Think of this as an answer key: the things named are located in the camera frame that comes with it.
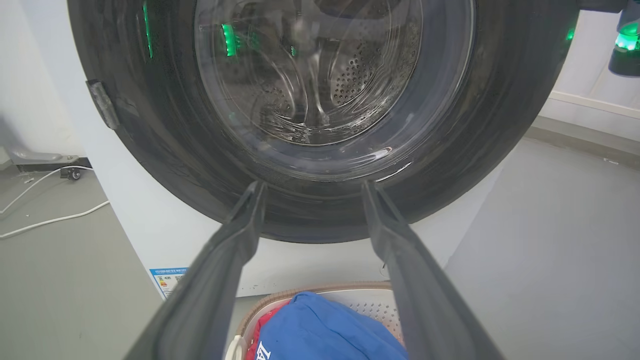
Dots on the white perforated laundry basket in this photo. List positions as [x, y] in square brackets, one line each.
[367, 302]

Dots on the white baseboard trim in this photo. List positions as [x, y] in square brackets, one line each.
[595, 105]

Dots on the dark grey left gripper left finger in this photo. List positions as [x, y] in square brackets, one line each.
[210, 290]

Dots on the red garment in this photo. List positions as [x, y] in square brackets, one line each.
[257, 330]

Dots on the round black washing machine door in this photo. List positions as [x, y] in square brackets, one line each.
[320, 100]

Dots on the white washing machine body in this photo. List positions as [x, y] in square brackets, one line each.
[165, 220]

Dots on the blue garment with white print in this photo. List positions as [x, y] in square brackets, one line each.
[325, 330]

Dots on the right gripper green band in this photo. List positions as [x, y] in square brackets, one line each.
[626, 42]

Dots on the wheeled metal base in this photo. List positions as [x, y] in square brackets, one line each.
[42, 159]

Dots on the blue energy label sticker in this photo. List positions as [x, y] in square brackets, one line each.
[166, 281]

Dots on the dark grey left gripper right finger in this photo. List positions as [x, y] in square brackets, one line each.
[425, 295]

